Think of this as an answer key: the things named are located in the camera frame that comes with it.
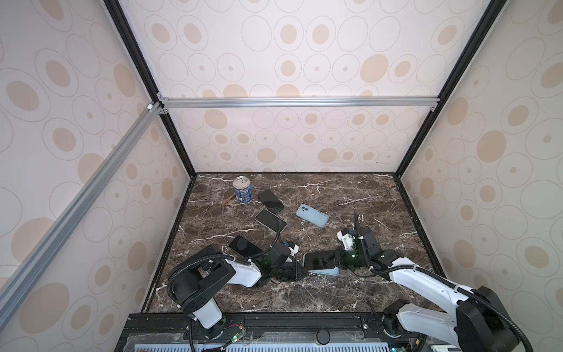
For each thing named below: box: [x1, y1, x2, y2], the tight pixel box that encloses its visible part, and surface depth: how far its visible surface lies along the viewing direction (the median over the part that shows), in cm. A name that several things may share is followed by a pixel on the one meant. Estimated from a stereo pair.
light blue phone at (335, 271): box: [307, 266, 341, 276], surface depth 87 cm
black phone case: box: [258, 189, 285, 214], surface depth 110 cm
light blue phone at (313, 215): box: [295, 203, 330, 229], surface depth 106 cm
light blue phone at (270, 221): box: [254, 208, 289, 234], surface depth 104 cm
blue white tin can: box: [232, 175, 253, 204], surface depth 105 cm
